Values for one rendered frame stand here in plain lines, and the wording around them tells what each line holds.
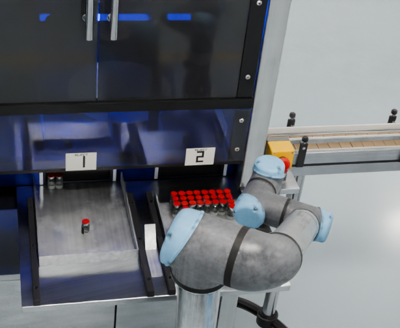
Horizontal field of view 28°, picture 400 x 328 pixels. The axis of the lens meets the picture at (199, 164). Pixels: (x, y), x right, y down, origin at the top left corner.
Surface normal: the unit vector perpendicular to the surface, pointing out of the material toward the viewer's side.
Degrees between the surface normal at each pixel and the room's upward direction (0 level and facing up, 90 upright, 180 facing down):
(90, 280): 0
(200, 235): 30
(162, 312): 90
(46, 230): 0
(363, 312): 0
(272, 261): 55
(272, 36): 90
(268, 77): 90
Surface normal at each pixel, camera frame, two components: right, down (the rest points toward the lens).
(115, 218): 0.10, -0.80
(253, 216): -0.37, 0.52
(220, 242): -0.11, -0.40
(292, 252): 0.76, -0.40
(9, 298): 0.20, 0.60
